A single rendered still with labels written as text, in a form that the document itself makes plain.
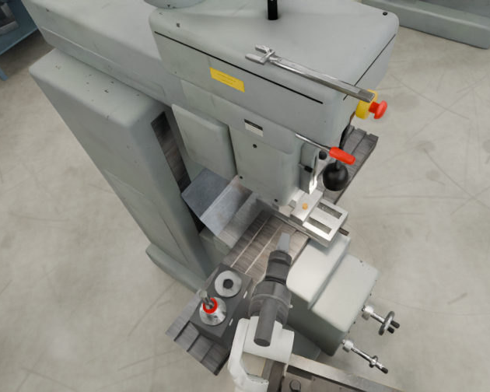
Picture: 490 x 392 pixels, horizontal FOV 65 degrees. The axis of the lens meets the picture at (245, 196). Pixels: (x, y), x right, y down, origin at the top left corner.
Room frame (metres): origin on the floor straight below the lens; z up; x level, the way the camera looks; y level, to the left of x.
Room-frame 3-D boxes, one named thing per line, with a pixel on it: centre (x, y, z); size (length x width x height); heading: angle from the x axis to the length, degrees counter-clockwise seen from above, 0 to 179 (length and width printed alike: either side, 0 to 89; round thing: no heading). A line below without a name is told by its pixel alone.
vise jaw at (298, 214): (0.74, -0.24, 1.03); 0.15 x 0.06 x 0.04; 135
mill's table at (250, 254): (0.73, -0.14, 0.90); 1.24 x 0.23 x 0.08; 135
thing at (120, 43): (1.06, 0.23, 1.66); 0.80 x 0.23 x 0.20; 45
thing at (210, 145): (0.85, 0.02, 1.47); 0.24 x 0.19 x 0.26; 135
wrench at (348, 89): (0.52, -0.15, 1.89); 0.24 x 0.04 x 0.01; 45
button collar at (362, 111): (0.54, -0.28, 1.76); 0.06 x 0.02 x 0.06; 135
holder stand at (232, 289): (0.40, 0.14, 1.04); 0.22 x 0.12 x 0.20; 144
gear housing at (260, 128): (0.74, -0.09, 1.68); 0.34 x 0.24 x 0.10; 45
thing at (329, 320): (0.69, -0.14, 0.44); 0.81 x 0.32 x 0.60; 45
